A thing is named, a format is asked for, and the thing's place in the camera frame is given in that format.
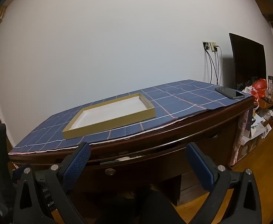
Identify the red plastic bag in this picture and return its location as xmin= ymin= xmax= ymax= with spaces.
xmin=253 ymin=78 xmax=267 ymax=94

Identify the dark wooden desk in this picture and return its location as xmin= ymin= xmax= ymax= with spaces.
xmin=8 ymin=96 xmax=256 ymax=206

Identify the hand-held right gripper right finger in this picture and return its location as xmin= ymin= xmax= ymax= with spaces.
xmin=185 ymin=142 xmax=262 ymax=224

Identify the black cable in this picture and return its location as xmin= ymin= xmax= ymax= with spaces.
xmin=207 ymin=49 xmax=219 ymax=86
xmin=206 ymin=49 xmax=213 ymax=84

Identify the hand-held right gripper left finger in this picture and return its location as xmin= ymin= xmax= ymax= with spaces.
xmin=13 ymin=142 xmax=91 ymax=224

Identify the blue plaid tablecloth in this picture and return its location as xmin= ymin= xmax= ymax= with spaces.
xmin=9 ymin=79 xmax=246 ymax=154

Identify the beige fringed valance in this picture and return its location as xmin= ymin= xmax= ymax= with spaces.
xmin=0 ymin=5 xmax=8 ymax=27

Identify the white plastic bag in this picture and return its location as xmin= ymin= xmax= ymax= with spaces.
xmin=241 ymin=86 xmax=256 ymax=97

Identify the shallow gold cardboard box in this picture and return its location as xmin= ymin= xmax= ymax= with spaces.
xmin=62 ymin=93 xmax=156 ymax=139

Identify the black smartphone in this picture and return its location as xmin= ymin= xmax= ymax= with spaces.
xmin=215 ymin=87 xmax=245 ymax=100

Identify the black flat monitor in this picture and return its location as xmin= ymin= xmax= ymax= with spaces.
xmin=229 ymin=33 xmax=267 ymax=91

